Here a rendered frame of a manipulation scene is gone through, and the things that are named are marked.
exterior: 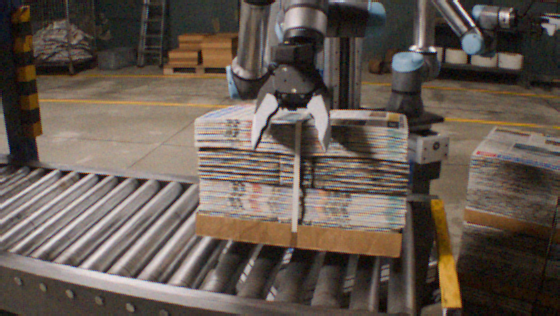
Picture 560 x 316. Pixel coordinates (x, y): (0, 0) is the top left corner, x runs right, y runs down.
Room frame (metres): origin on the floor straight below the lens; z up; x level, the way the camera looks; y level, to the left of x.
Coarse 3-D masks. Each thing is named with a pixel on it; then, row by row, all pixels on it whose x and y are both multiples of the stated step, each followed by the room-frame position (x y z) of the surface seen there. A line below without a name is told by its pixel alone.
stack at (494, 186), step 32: (480, 160) 1.32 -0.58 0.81; (512, 160) 1.27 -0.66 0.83; (544, 160) 1.27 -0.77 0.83; (480, 192) 1.31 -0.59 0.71; (512, 192) 1.26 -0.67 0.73; (544, 192) 1.20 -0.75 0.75; (480, 224) 1.32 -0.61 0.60; (544, 224) 1.20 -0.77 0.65; (480, 256) 1.29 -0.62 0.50; (512, 256) 1.24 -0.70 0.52; (544, 256) 1.18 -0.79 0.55; (544, 288) 1.17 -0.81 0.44
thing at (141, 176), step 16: (0, 160) 1.35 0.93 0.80; (16, 160) 1.35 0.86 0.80; (32, 160) 1.34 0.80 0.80; (64, 176) 1.27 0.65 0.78; (128, 176) 1.22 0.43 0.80; (144, 176) 1.22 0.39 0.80; (160, 176) 1.22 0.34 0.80; (176, 176) 1.23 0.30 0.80; (192, 176) 1.23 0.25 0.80; (416, 208) 1.06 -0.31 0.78; (416, 224) 1.06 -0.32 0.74; (432, 224) 1.05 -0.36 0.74; (416, 240) 1.06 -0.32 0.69; (432, 240) 1.05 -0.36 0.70
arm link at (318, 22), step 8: (296, 8) 0.86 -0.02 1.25; (304, 8) 0.86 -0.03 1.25; (312, 8) 0.86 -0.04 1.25; (288, 16) 0.86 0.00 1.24; (296, 16) 0.85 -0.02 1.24; (304, 16) 0.85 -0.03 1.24; (312, 16) 0.85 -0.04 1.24; (320, 16) 0.86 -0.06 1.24; (280, 24) 0.89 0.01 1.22; (288, 24) 0.85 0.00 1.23; (296, 24) 0.84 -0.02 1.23; (304, 24) 0.84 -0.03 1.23; (312, 24) 0.84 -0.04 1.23; (320, 24) 0.85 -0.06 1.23; (320, 32) 0.85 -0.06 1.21
